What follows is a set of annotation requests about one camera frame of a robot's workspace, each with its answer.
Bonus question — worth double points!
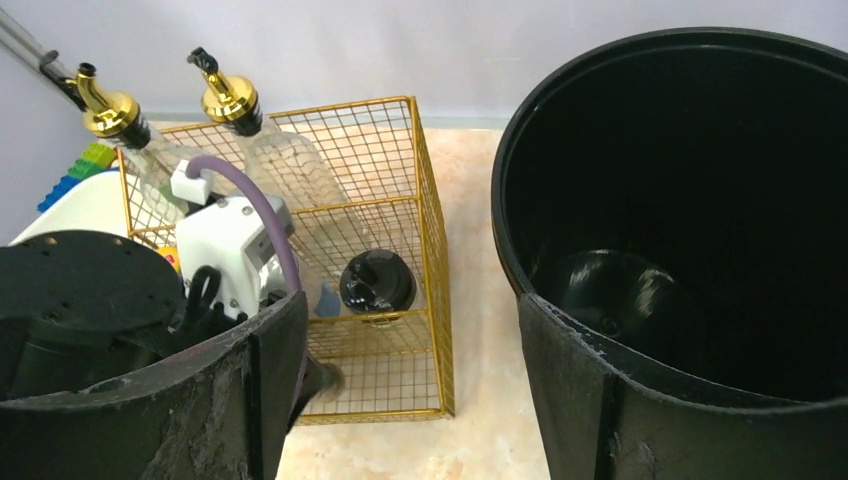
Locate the black trash bin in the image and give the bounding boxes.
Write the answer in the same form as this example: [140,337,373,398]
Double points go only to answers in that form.
[491,27,847,403]

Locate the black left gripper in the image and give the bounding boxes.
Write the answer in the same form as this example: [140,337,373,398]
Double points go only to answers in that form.
[1,230,247,400]

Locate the dark sauce glass bottle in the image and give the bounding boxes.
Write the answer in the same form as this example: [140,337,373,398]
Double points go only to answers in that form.
[67,63,203,224]

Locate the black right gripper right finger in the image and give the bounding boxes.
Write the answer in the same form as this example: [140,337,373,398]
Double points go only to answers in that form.
[517,293,847,479]

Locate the gold wire rack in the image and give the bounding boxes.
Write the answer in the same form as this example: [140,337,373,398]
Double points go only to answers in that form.
[119,96,454,425]

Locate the yellow cap sauce bottle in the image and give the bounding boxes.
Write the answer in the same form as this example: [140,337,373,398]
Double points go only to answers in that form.
[156,246,181,273]

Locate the white plastic basin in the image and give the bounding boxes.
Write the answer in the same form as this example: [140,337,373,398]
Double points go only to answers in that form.
[10,171,128,245]

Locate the clear gold-top oil bottle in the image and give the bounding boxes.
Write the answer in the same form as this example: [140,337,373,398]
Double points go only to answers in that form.
[187,47,373,263]

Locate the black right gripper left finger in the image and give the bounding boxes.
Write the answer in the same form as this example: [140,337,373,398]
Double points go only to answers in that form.
[1,293,308,479]

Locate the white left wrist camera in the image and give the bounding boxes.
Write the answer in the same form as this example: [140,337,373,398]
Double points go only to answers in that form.
[171,155,303,319]

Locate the black lid round jar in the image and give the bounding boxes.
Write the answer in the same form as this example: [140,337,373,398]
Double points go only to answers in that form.
[339,248,419,328]

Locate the blue green toy blocks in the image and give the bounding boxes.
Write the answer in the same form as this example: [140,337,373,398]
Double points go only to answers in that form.
[36,143,117,213]

